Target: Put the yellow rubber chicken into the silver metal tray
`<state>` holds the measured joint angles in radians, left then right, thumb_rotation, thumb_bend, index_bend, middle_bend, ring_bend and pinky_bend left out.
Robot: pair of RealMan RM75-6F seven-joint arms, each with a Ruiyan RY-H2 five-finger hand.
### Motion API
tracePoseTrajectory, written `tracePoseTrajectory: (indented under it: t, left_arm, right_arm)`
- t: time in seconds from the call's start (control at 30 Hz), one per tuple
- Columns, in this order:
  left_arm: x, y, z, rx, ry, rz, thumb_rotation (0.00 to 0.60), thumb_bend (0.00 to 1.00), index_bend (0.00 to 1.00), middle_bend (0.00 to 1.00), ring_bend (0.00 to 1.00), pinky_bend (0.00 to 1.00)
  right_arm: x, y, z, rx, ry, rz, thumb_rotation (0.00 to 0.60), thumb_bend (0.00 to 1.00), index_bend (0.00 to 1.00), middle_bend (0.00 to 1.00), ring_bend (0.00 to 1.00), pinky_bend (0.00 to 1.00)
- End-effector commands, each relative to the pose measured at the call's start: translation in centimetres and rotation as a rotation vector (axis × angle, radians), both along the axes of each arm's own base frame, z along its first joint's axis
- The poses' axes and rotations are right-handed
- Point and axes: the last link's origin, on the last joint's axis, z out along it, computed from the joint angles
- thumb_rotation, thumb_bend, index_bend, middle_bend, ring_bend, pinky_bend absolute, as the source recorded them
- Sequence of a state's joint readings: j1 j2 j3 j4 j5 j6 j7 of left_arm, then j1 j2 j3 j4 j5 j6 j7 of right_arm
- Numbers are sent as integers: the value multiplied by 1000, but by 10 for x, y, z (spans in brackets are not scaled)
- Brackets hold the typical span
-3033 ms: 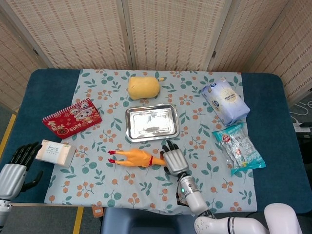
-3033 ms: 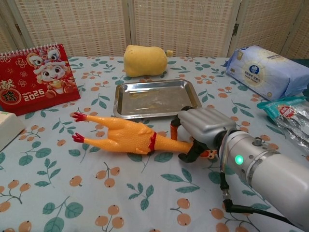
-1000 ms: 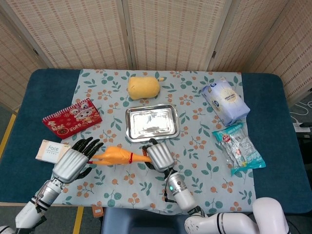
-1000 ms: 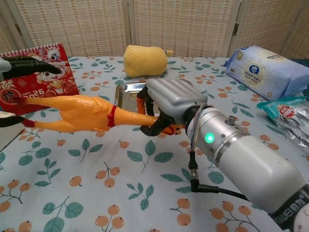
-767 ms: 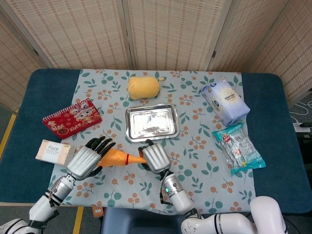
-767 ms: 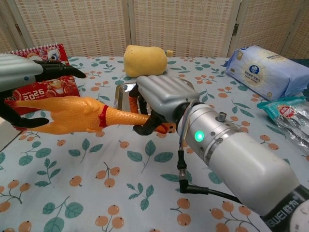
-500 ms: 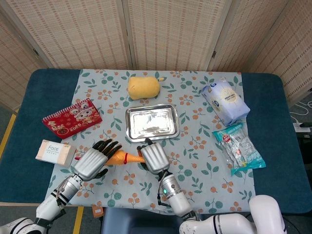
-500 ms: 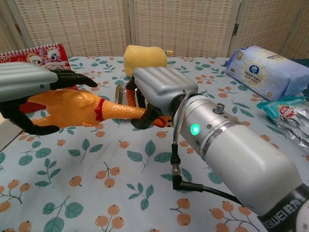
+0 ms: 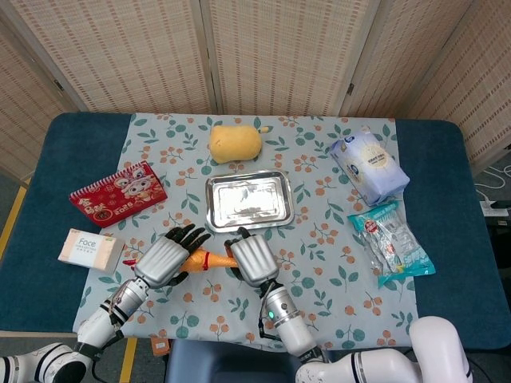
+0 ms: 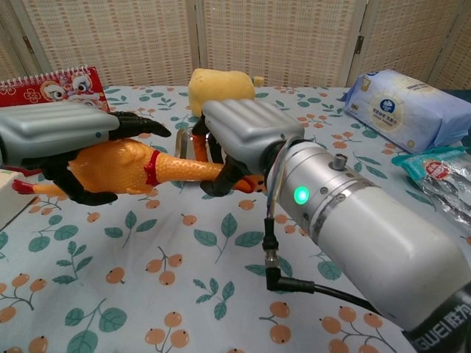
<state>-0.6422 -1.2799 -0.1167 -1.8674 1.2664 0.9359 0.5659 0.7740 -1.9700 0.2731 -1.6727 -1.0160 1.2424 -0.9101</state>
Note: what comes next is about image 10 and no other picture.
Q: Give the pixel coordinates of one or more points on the orange rubber chicken toy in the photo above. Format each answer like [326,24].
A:
[121,165]

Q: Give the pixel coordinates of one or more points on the white face tissue box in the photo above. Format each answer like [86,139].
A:
[11,202]

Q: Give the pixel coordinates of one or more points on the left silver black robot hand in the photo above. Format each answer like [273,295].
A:
[55,128]

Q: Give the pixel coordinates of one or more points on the stainless steel tray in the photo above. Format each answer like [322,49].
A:
[184,145]

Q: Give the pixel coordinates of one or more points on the beige woven folding screen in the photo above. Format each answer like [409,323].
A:
[279,40]

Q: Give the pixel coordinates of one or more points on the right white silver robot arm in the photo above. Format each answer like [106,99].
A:
[368,228]

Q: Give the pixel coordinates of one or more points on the light blue tissue pack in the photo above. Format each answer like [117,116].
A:
[404,110]

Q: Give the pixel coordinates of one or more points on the floral table runner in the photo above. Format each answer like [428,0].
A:
[147,287]

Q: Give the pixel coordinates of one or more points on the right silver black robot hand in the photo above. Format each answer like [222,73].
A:
[250,128]

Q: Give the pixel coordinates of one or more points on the teal snack bag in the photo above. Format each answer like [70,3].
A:
[441,176]

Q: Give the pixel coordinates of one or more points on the yellow plush toy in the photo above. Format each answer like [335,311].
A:
[221,88]

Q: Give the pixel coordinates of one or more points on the red 2026 desk calendar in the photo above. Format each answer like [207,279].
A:
[55,90]

